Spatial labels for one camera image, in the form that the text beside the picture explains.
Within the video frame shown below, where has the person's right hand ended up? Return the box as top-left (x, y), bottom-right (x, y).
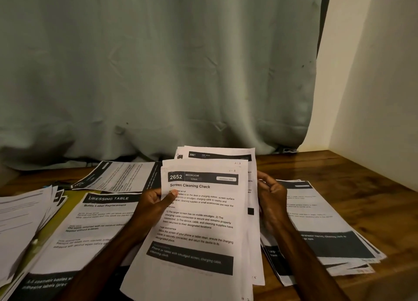
top-left (256, 171), bottom-right (290, 228)

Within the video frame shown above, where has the person's left hand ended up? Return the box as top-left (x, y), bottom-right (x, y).
top-left (127, 187), bottom-right (179, 240)

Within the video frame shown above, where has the single sheet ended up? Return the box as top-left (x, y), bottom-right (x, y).
top-left (71, 160), bottom-right (163, 194)

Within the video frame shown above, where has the Wipe Wall Tiles paper stack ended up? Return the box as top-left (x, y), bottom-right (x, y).
top-left (260, 179), bottom-right (388, 287)

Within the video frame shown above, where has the wash baby bottle paper stack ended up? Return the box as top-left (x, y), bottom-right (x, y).
top-left (0, 185), bottom-right (67, 288)

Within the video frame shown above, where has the yellow patterned folder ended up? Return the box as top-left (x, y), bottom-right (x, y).
top-left (0, 190), bottom-right (86, 301)

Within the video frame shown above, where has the person's left forearm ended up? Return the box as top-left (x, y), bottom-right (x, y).
top-left (55, 229), bottom-right (151, 301)

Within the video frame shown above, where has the person's right forearm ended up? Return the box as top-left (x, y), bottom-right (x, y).
top-left (268, 219), bottom-right (350, 301)

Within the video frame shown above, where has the pale green curtain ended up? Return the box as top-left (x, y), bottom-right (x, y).
top-left (0, 0), bottom-right (334, 171)

